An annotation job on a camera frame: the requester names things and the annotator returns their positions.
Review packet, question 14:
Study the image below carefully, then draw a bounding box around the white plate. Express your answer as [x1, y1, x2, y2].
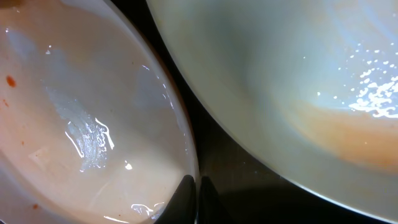
[1, 1, 198, 223]
[148, 0, 397, 223]

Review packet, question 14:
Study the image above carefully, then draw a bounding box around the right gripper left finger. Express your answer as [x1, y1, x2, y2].
[154, 175, 197, 224]

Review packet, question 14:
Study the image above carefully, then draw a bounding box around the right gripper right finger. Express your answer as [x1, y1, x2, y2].
[198, 176, 236, 224]

